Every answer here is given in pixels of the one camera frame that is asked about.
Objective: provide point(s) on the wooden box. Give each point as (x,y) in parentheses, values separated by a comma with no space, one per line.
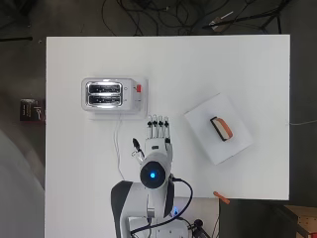
(302,221)

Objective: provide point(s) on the bread slice with brown crust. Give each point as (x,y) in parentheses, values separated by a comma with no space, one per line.
(224,128)

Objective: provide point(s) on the black tripod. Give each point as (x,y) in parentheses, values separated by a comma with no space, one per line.
(251,18)

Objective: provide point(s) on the dark printed book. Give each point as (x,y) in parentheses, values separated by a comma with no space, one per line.
(31,110)

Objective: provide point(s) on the black block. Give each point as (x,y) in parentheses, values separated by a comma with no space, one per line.
(212,121)

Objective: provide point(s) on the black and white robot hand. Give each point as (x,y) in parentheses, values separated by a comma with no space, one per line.
(158,147)

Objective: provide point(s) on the orange clamp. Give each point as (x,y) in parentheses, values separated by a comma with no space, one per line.
(221,197)

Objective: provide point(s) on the steel toaster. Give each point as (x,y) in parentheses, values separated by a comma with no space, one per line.
(130,95)

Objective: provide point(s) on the white seven-joint robot arm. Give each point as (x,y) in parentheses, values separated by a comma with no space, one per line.
(132,205)

